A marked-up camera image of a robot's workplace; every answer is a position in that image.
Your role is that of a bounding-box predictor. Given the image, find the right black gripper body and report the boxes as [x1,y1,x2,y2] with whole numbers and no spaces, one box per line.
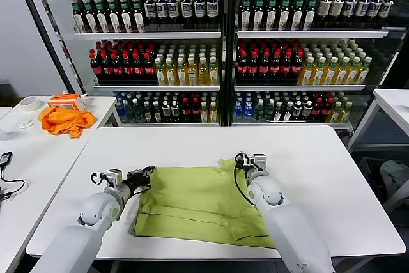
[238,151,255,173]

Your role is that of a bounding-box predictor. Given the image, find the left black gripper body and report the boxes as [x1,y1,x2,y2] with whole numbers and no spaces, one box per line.
[126,171,151,191]

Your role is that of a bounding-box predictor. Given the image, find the light green t-shirt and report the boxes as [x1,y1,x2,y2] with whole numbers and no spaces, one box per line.
[132,159,277,249]

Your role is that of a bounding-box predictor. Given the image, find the white shelf board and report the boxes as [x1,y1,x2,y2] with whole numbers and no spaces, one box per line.
[93,86,220,92]
[232,121,352,127]
[234,84,366,91]
[73,31,222,41]
[236,31,389,40]
[121,122,220,127]

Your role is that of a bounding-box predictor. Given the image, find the red cap cola bottle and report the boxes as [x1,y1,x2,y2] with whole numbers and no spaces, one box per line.
[247,51,259,84]
[122,51,135,84]
[100,51,113,84]
[268,51,281,84]
[111,51,125,84]
[311,97,323,122]
[280,51,292,84]
[181,98,192,123]
[143,51,157,84]
[236,51,249,84]
[321,97,333,122]
[132,51,145,84]
[258,51,270,84]
[190,98,201,123]
[289,49,303,84]
[89,49,104,84]

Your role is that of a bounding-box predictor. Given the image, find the white side table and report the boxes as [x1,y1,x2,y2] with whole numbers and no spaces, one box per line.
[346,88,409,154]
[0,95,122,146]

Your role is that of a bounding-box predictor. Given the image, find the crumpled orange cloth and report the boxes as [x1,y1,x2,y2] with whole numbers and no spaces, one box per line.
[38,107,96,139]

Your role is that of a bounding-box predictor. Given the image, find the orange and white box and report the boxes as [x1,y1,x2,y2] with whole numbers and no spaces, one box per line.
[47,93,88,111]

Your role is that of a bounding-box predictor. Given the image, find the black storage crate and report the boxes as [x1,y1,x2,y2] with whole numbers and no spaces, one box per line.
[357,157,409,213]

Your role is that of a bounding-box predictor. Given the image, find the beige masking tape roll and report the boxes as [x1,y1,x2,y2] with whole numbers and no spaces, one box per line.
[19,97,42,113]

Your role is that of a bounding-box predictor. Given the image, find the pale cloth bundle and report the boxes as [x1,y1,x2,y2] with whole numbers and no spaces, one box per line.
[379,160,409,197]

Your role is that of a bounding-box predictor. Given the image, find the green cap dark tea bottle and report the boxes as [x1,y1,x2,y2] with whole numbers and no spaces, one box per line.
[82,0,98,33]
[252,0,265,32]
[132,0,146,33]
[70,0,88,33]
[240,0,252,32]
[93,0,109,33]
[302,0,318,32]
[106,0,121,33]
[265,0,278,32]
[278,0,291,32]
[290,0,304,32]
[119,0,134,33]

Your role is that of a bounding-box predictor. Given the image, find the white cap blue label bottle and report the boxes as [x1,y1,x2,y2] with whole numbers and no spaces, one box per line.
[155,0,169,26]
[206,0,219,26]
[340,0,357,26]
[193,0,206,26]
[143,0,157,26]
[376,0,395,27]
[365,0,383,26]
[166,0,179,26]
[180,0,194,26]
[353,0,370,26]

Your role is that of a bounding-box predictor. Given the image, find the beige label dark bottle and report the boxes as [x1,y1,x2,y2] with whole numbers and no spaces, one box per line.
[316,0,332,24]
[328,0,344,24]

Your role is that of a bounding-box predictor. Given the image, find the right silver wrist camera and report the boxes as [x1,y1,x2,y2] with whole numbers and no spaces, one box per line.
[252,153,268,172]

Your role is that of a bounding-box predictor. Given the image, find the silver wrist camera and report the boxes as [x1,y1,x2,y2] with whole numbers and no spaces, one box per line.
[252,153,268,172]
[105,168,124,188]

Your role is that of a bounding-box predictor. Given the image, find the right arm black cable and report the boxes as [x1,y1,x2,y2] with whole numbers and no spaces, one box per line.
[233,153,258,207]

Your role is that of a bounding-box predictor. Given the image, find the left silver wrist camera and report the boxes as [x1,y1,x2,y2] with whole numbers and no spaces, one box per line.
[105,168,124,188]

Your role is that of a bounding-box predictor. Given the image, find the black cabinet post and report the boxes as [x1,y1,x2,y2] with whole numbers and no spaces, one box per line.
[220,0,240,127]

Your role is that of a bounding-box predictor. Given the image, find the thin black adapter cable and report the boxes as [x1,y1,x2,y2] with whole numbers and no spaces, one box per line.
[0,166,26,202]

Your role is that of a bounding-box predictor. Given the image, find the black slanted door frame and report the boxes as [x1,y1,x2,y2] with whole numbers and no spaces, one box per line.
[10,0,84,97]

